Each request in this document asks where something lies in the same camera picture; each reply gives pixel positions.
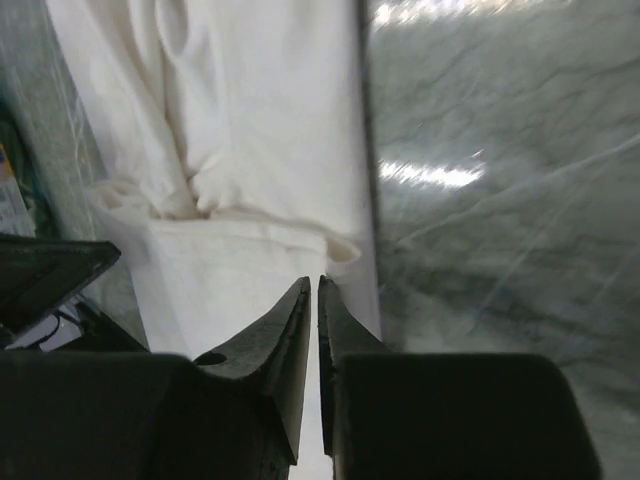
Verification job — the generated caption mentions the white t-shirt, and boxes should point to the white t-shirt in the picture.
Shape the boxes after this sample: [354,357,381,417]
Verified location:
[44,0,384,480]

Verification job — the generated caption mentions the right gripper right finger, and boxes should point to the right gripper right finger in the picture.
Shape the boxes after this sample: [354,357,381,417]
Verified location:
[318,277,602,480]

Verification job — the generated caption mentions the teal plastic basket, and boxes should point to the teal plastic basket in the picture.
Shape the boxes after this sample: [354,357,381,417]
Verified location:
[1,99,59,238]

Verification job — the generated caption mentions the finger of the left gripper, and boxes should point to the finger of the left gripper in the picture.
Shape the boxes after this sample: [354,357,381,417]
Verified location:
[1,234,121,330]

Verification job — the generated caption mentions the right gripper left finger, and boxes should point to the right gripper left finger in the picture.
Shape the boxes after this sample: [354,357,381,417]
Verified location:
[1,277,311,479]

